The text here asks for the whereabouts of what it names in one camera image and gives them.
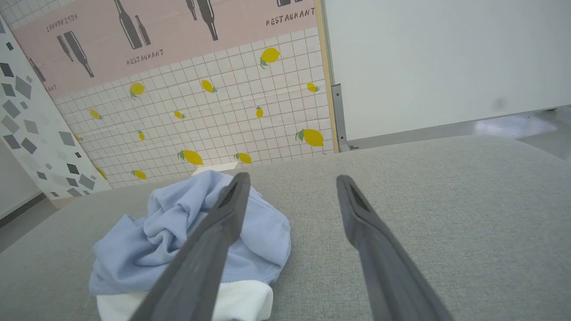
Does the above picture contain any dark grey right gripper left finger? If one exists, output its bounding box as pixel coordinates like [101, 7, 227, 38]
[129, 172, 251, 321]

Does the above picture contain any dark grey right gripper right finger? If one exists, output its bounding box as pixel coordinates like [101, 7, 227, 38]
[336, 174, 454, 321]

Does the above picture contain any light blue polo shirt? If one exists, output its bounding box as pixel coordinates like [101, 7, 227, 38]
[88, 169, 292, 321]

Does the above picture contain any lemon pattern grid cloth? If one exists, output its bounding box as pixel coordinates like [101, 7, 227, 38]
[9, 0, 339, 190]

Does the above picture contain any grey terrazzo pattern panel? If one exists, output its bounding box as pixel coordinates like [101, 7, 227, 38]
[0, 16, 112, 208]

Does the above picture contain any plain white partition board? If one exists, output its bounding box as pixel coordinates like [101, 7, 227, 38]
[321, 0, 571, 150]

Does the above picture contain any grey metal board bracket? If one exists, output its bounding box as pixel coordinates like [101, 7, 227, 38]
[331, 84, 360, 153]

